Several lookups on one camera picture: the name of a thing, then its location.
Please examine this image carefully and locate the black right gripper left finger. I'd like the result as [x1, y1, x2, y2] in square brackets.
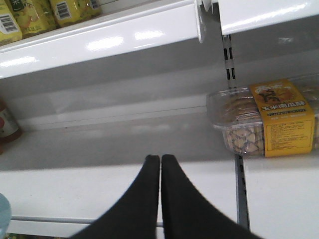
[71, 155, 160, 239]

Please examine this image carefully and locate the light blue plastic basket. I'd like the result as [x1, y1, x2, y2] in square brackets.
[0, 194, 12, 239]

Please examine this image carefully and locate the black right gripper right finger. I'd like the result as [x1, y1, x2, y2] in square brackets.
[161, 154, 258, 239]

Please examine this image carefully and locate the yellow pear drink carton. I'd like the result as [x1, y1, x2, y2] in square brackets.
[5, 0, 56, 39]
[49, 0, 102, 27]
[0, 0, 22, 46]

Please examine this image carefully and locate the clear cookie box yellow label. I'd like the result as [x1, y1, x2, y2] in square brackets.
[206, 74, 319, 157]

